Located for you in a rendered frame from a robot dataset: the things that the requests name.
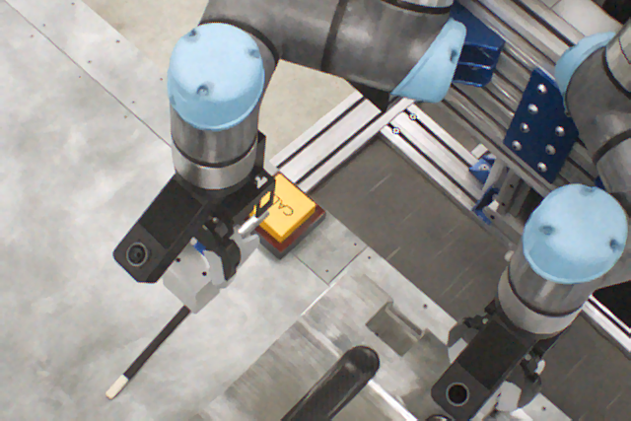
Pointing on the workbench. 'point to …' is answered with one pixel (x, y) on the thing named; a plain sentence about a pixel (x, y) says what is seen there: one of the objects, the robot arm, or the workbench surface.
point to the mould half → (344, 295)
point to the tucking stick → (147, 352)
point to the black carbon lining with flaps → (340, 387)
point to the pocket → (394, 328)
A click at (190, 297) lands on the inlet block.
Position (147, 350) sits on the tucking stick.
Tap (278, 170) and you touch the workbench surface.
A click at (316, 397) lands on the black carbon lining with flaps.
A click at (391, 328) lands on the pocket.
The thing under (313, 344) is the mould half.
